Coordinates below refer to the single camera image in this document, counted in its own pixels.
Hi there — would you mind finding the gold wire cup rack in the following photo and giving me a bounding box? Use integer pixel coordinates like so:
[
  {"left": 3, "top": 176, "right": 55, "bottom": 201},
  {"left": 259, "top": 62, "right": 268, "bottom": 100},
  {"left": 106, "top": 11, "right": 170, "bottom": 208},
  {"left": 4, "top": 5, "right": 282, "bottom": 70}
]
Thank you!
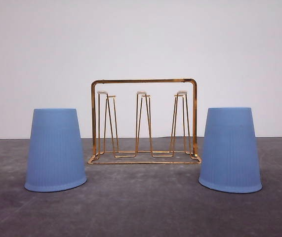
[{"left": 88, "top": 79, "right": 201, "bottom": 164}]

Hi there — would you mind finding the blue ribbed cup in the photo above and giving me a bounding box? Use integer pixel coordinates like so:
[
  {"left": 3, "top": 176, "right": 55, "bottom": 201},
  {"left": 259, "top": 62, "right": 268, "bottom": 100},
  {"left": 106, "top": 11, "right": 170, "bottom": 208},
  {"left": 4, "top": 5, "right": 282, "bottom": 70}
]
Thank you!
[
  {"left": 199, "top": 108, "right": 262, "bottom": 193},
  {"left": 24, "top": 108, "right": 87, "bottom": 192}
]

